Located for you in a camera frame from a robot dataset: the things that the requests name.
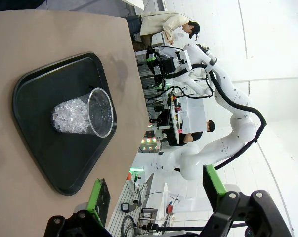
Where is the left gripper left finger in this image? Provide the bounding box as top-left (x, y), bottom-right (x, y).
top-left (43, 177), bottom-right (115, 237)

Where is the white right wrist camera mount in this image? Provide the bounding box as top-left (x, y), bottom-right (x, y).
top-left (175, 49), bottom-right (192, 72)

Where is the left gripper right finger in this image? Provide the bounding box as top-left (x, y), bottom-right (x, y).
top-left (200, 164), bottom-right (294, 237)

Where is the short clear iced cup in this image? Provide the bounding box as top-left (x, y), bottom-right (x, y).
top-left (50, 87), bottom-right (114, 138)

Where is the person in beige jacket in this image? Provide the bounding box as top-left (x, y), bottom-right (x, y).
top-left (132, 12), bottom-right (201, 52)

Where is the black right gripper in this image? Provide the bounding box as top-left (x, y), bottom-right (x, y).
top-left (145, 48), bottom-right (177, 90)

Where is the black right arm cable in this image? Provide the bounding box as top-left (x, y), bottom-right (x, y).
top-left (172, 63), bottom-right (267, 171)

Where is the slotted aluminium base plate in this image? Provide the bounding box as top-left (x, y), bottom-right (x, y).
top-left (106, 172), bottom-right (154, 237)

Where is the red emergency stop button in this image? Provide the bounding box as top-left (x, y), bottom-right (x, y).
top-left (126, 172), bottom-right (142, 185)

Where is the seated person in black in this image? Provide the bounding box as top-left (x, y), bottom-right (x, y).
top-left (167, 119), bottom-right (216, 147)

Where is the white cabinet box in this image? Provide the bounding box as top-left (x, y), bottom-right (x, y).
top-left (174, 95), bottom-right (206, 135)

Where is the grey cable coil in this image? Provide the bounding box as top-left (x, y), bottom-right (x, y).
top-left (120, 214), bottom-right (139, 237)

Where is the black plastic serving tray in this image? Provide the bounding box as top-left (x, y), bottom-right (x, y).
top-left (12, 51), bottom-right (118, 197)

